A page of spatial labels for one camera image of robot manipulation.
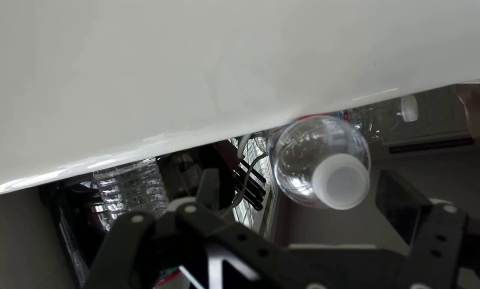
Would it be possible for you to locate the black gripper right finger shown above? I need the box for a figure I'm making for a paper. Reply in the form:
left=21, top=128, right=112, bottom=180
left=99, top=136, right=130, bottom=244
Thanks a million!
left=376, top=168, right=480, bottom=289

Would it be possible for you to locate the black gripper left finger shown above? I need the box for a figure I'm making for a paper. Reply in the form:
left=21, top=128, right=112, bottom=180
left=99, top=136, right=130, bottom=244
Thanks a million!
left=83, top=167, right=305, bottom=289

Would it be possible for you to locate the small clear plastic water bottle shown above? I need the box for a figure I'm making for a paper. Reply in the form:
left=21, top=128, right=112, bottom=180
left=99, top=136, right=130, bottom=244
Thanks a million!
left=268, top=114, right=372, bottom=212

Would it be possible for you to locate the large clear bottle white cap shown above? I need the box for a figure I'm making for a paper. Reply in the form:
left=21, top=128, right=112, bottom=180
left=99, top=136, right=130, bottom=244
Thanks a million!
left=90, top=155, right=170, bottom=233

